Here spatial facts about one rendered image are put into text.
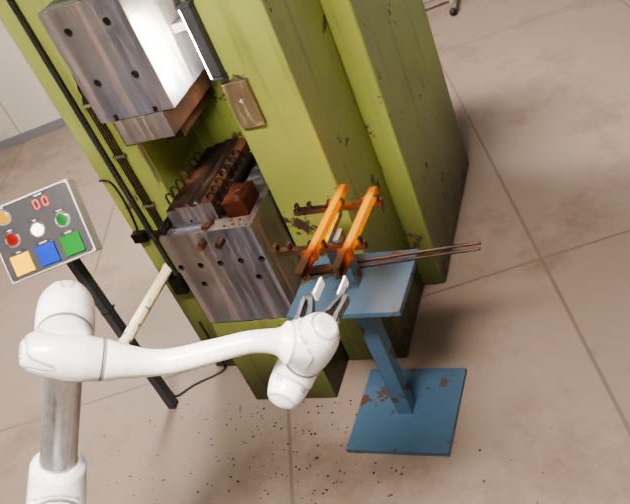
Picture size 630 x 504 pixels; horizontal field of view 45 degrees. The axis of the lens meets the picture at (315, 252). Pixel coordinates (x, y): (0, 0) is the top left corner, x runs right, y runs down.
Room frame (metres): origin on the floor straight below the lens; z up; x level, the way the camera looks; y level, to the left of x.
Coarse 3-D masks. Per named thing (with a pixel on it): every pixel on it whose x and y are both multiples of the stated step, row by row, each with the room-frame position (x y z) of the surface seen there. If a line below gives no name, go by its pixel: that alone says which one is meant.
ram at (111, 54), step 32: (64, 0) 2.54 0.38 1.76; (96, 0) 2.41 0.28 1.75; (128, 0) 2.41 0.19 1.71; (160, 0) 2.55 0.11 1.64; (64, 32) 2.50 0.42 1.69; (96, 32) 2.44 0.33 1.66; (128, 32) 2.39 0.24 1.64; (160, 32) 2.48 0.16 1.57; (96, 64) 2.47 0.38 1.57; (128, 64) 2.42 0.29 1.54; (160, 64) 2.41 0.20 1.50; (192, 64) 2.55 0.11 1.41; (96, 96) 2.50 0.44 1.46; (128, 96) 2.45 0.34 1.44; (160, 96) 2.39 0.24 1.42
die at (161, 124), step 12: (204, 72) 2.69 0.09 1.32; (192, 84) 2.60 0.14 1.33; (204, 84) 2.66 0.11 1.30; (192, 96) 2.57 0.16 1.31; (180, 108) 2.49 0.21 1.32; (192, 108) 2.54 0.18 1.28; (120, 120) 2.49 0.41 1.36; (132, 120) 2.46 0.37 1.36; (144, 120) 2.44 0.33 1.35; (156, 120) 2.42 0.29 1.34; (168, 120) 2.41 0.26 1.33; (180, 120) 2.46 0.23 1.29; (120, 132) 2.50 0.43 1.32; (132, 132) 2.48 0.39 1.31; (144, 132) 2.45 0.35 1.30; (156, 132) 2.43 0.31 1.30; (168, 132) 2.41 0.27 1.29
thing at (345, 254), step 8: (368, 192) 2.09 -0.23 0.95; (376, 192) 2.09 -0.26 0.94; (368, 200) 2.05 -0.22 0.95; (360, 208) 2.03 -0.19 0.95; (368, 208) 2.02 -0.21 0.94; (360, 216) 1.98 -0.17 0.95; (352, 224) 1.96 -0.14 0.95; (360, 224) 1.95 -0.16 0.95; (352, 232) 1.92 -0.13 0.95; (360, 232) 1.93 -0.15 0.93; (352, 240) 1.88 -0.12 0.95; (344, 248) 1.86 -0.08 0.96; (352, 248) 1.86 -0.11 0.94; (336, 256) 1.83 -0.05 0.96; (344, 256) 1.82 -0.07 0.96; (352, 256) 1.83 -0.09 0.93; (336, 264) 1.79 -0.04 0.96; (344, 264) 1.81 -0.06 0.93; (336, 272) 1.78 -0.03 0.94; (344, 272) 1.79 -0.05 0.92
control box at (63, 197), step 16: (48, 192) 2.63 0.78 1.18; (64, 192) 2.61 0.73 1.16; (0, 208) 2.65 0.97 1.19; (16, 208) 2.63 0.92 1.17; (32, 208) 2.62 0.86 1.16; (48, 208) 2.60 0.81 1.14; (64, 208) 2.59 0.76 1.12; (80, 208) 2.59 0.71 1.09; (0, 224) 2.62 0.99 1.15; (16, 224) 2.61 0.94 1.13; (32, 224) 2.59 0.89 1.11; (48, 224) 2.58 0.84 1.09; (80, 224) 2.55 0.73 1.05; (0, 240) 2.60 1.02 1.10; (32, 240) 2.57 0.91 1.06; (48, 240) 2.55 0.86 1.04; (96, 240) 2.55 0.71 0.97; (0, 256) 2.58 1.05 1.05; (32, 256) 2.55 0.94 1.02; (64, 256) 2.51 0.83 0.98; (80, 256) 2.50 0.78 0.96; (32, 272) 2.52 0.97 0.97
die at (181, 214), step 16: (224, 144) 2.78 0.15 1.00; (240, 144) 2.73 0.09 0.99; (208, 160) 2.73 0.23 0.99; (224, 160) 2.65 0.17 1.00; (240, 160) 2.65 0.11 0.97; (192, 176) 2.68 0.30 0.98; (224, 176) 2.54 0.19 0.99; (192, 192) 2.53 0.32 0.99; (176, 208) 2.47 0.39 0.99; (192, 208) 2.44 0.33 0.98; (208, 208) 2.41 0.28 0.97; (176, 224) 2.49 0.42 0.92
